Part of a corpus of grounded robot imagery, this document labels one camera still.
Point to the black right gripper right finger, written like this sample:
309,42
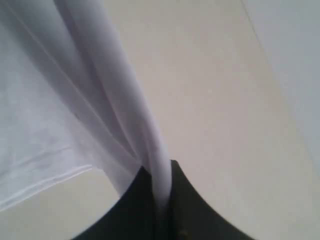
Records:
191,218

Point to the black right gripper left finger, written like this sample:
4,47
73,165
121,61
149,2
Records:
131,218

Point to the white t-shirt red lettering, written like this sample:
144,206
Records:
70,101

